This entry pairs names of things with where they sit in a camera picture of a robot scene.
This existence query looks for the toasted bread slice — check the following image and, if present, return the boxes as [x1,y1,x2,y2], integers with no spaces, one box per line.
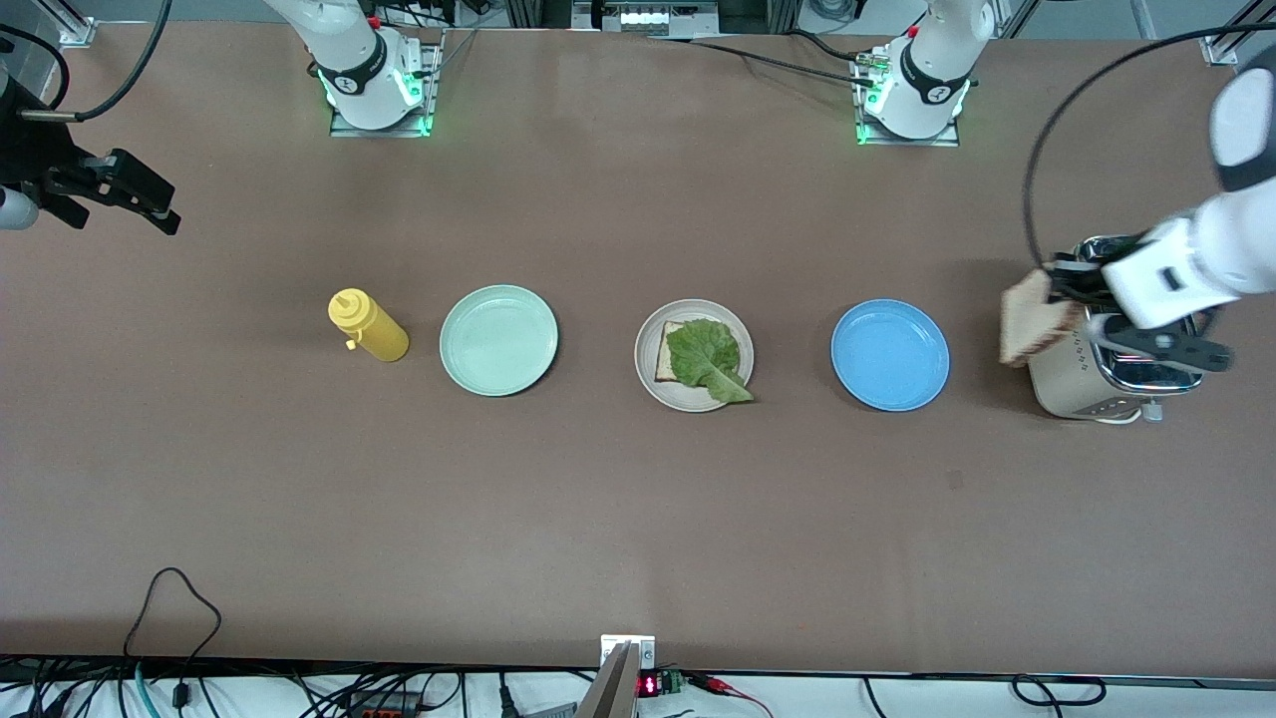
[655,321,689,384]
[999,269,1083,369]

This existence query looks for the yellow squeeze bottle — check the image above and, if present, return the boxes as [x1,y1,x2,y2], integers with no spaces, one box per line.
[328,288,411,363]

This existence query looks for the green lettuce leaf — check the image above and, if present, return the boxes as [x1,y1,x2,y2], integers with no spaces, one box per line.
[665,317,756,405]

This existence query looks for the blue plate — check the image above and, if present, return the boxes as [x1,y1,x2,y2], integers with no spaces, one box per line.
[830,299,951,412]

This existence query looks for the mint green plate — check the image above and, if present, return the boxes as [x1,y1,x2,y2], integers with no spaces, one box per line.
[440,285,559,397]

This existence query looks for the beige plate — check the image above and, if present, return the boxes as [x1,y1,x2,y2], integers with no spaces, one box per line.
[634,299,755,413]

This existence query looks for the beige chrome toaster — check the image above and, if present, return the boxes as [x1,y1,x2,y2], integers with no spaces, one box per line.
[1027,235,1212,420]

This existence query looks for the lit control box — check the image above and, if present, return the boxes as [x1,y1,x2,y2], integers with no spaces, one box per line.
[571,0,721,39]

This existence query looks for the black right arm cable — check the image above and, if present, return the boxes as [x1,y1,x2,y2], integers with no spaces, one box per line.
[18,0,172,124]

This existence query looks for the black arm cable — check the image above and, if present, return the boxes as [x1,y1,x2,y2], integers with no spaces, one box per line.
[18,0,172,124]
[1023,22,1276,268]

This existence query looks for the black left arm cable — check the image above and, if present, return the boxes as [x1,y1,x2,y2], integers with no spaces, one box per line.
[1023,22,1276,268]

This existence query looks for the thin black curved cable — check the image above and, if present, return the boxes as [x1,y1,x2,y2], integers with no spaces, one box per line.
[0,25,71,111]

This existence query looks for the aluminium frame profile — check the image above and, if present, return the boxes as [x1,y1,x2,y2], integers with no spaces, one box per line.
[1201,0,1276,67]
[40,0,98,47]

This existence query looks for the white toaster power cord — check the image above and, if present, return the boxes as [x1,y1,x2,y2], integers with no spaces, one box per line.
[1095,399,1163,428]

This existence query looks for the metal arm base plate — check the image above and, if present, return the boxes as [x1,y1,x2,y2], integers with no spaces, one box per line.
[852,45,963,148]
[329,28,445,139]

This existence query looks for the short black tabletop cable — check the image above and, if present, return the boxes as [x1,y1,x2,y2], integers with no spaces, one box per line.
[786,28,868,66]

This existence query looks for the long black tabletop cable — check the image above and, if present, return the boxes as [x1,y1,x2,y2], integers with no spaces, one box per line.
[646,35,880,89]

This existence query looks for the black coiled cable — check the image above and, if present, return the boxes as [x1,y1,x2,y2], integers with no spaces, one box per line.
[1012,674,1108,707]

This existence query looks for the black looped cable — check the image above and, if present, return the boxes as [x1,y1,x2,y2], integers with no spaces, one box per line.
[122,567,222,714]

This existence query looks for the red clip lead wires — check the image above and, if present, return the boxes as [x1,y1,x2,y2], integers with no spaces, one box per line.
[688,671,774,717]

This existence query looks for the silver mounting bracket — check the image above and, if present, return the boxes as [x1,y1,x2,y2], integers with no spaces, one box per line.
[600,635,656,671]

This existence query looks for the grey camera mount bar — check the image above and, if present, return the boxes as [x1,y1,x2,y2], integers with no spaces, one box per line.
[576,643,639,718]

